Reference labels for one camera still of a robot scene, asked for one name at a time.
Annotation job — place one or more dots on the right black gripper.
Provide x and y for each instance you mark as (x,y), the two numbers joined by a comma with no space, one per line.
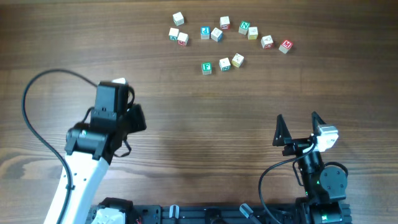
(296,145)

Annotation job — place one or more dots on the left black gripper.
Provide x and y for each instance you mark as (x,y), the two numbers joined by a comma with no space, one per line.
(140,122)

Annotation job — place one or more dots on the white block yellow X side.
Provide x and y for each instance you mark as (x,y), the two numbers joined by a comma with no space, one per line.
(237,60)

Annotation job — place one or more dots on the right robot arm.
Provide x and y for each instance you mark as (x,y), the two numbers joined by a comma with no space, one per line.
(324,183)

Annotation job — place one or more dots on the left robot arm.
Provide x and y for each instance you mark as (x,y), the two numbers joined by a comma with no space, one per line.
(90,148)

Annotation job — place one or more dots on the red letter M block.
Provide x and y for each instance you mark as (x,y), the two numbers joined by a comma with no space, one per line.
(285,46)

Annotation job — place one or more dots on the green letter F block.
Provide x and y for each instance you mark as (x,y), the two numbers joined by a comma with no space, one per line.
(206,68)

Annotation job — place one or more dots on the white block red side right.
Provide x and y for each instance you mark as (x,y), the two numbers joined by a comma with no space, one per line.
(267,42)

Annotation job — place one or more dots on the white block red M side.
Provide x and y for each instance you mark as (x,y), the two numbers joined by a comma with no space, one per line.
(182,39)

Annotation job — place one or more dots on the white block teal N side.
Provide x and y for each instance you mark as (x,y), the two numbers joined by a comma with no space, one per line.
(224,64)

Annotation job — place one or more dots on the white block green side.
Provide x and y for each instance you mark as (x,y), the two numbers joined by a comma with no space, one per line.
(173,34)

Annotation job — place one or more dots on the plain white wooden block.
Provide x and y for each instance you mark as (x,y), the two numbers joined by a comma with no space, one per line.
(178,18)

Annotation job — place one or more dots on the green letter N block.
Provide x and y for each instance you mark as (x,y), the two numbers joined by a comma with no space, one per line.
(244,27)

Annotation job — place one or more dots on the blue letter P block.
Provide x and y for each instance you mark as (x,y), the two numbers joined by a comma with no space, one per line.
(205,32)

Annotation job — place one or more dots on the white block blue side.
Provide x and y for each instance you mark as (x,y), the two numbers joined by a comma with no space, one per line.
(216,34)

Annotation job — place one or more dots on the white block red side top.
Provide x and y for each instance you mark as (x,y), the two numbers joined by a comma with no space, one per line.
(225,23)

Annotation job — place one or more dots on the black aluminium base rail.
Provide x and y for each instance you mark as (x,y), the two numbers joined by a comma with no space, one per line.
(113,210)

